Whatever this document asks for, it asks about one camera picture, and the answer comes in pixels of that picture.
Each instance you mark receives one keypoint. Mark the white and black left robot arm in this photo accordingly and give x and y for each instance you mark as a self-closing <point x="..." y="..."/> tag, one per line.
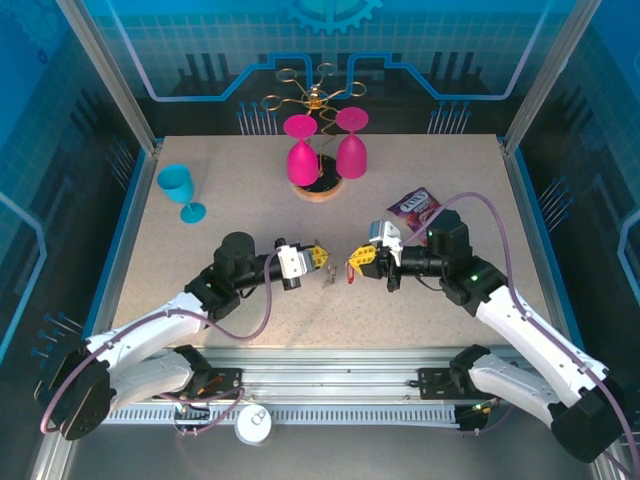
<point x="150" y="325"/>

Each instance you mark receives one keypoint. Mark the key with red tag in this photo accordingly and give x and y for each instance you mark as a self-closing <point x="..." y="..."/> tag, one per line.
<point x="350" y="274"/>

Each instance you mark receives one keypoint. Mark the white round cap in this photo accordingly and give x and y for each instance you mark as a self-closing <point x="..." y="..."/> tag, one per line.
<point x="247" y="427"/>

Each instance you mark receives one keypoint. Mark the pink plastic wine glass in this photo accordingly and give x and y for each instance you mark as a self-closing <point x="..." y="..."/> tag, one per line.
<point x="302" y="162"/>
<point x="351" y="157"/>

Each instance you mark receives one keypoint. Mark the purple candy bag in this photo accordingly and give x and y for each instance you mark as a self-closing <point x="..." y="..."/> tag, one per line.
<point x="412" y="205"/>

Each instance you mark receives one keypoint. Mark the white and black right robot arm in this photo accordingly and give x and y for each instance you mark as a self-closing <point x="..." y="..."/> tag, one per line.
<point x="525" y="330"/>

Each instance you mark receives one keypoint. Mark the blue plastic wine glass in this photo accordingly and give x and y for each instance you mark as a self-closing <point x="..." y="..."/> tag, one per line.
<point x="175" y="185"/>

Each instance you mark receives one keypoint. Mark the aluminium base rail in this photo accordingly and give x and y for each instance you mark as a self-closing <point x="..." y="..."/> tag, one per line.
<point x="325" y="370"/>

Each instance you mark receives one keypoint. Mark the metal keyring with keys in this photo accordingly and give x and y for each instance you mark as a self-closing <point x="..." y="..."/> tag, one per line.
<point x="330" y="274"/>

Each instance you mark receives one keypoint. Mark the aluminium table side rail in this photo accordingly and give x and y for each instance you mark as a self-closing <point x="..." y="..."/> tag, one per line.
<point x="140" y="200"/>
<point x="525" y="200"/>

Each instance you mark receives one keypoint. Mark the aluminium frame post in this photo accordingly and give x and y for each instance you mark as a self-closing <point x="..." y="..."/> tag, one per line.
<point x="540" y="75"/>
<point x="114" y="75"/>

